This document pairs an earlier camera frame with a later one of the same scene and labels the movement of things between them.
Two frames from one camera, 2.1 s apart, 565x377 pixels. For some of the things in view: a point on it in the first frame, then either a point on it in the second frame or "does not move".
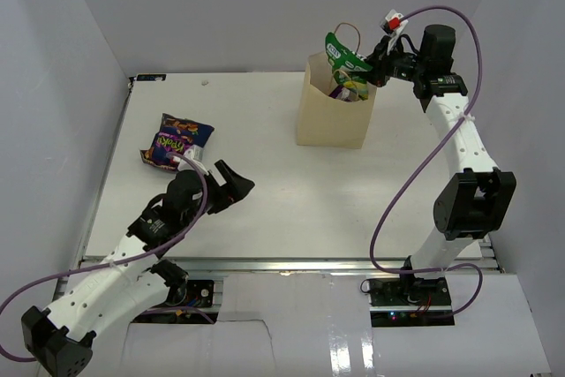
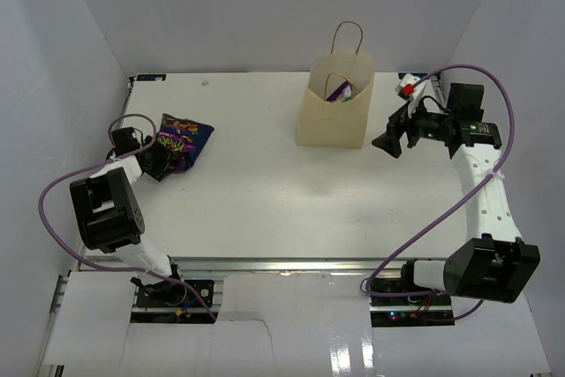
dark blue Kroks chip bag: (177, 136) does not move
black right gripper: (380, 61) to (399, 124)
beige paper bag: (326, 120) does not move
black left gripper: (234, 190) to (164, 156)
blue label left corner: (151, 77) does not move
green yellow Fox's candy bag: (349, 68) to (346, 94)
